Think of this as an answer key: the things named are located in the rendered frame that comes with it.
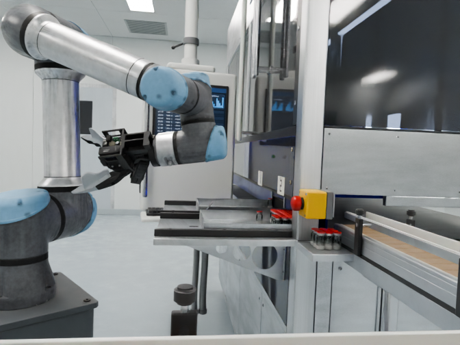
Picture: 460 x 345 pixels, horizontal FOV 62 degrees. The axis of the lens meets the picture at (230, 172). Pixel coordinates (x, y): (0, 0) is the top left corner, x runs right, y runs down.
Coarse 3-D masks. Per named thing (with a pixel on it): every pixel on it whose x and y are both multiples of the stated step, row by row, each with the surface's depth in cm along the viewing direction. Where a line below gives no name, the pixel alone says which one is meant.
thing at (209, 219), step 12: (204, 216) 137; (216, 216) 138; (228, 216) 138; (240, 216) 139; (252, 216) 139; (264, 216) 140; (204, 228) 112; (216, 228) 112; (228, 228) 112; (240, 228) 113; (252, 228) 113; (264, 228) 114; (276, 228) 114; (288, 228) 115
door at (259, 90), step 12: (264, 0) 169; (264, 12) 168; (252, 24) 199; (264, 24) 167; (252, 36) 197; (264, 36) 166; (264, 48) 166; (264, 60) 165; (252, 84) 193; (264, 84) 163; (252, 96) 192; (264, 96) 162; (252, 108) 191; (264, 108) 162; (252, 120) 190; (264, 120) 161; (264, 132) 160
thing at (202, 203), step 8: (200, 200) 171; (208, 200) 171; (216, 200) 172; (224, 200) 172; (232, 200) 173; (240, 200) 173; (248, 200) 173; (256, 200) 174; (264, 200) 174; (200, 208) 145; (216, 208) 146; (224, 208) 146; (232, 208) 147; (240, 208) 147; (248, 208) 148; (256, 208) 148; (264, 208) 148; (272, 208) 149; (280, 208) 149
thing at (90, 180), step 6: (84, 174) 81; (90, 174) 82; (96, 174) 83; (102, 174) 84; (108, 174) 85; (84, 180) 82; (90, 180) 84; (96, 180) 85; (102, 180) 85; (78, 186) 85; (84, 186) 84; (90, 186) 85; (72, 192) 85; (78, 192) 85; (84, 192) 85
